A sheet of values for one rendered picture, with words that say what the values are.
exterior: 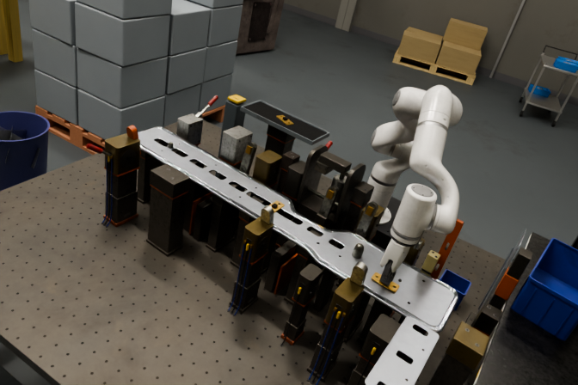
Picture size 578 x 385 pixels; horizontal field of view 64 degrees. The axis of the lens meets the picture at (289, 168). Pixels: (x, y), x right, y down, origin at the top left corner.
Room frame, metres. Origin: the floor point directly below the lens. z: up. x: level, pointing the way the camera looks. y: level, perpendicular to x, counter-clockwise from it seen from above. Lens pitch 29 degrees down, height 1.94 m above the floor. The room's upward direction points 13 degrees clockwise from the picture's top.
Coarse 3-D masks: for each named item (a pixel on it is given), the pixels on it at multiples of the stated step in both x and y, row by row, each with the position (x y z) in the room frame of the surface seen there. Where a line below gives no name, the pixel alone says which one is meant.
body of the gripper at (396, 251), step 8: (392, 240) 1.08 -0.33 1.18; (392, 248) 1.06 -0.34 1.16; (400, 248) 1.06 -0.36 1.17; (408, 248) 1.08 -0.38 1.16; (384, 256) 1.07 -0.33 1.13; (392, 256) 1.06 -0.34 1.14; (400, 256) 1.05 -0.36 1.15; (384, 264) 1.06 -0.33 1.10; (392, 264) 1.05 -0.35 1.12; (400, 264) 1.08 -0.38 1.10
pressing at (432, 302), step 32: (160, 128) 1.75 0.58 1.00; (160, 160) 1.51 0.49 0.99; (224, 192) 1.39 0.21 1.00; (256, 192) 1.43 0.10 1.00; (288, 224) 1.29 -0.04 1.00; (320, 256) 1.16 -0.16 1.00; (352, 256) 1.20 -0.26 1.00; (384, 288) 1.08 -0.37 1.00; (416, 288) 1.11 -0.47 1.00; (448, 288) 1.15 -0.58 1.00; (416, 320) 0.98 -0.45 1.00
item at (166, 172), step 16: (160, 176) 1.35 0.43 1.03; (176, 176) 1.37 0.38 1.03; (160, 192) 1.35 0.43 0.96; (176, 192) 1.34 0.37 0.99; (160, 208) 1.35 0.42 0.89; (176, 208) 1.35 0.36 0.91; (160, 224) 1.35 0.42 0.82; (176, 224) 1.36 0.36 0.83; (160, 240) 1.35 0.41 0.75; (176, 240) 1.36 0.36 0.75
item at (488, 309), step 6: (486, 306) 1.01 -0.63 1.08; (492, 306) 1.02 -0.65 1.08; (486, 312) 0.99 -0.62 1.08; (492, 312) 0.99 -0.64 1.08; (498, 312) 1.00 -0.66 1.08; (480, 318) 0.98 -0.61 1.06; (486, 318) 0.98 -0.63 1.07; (492, 318) 0.97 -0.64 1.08; (498, 318) 0.97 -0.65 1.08; (480, 324) 0.98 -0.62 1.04; (486, 324) 0.97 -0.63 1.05; (492, 324) 0.97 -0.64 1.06; (480, 330) 0.98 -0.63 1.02; (486, 330) 0.97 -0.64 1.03; (492, 330) 0.96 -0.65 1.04
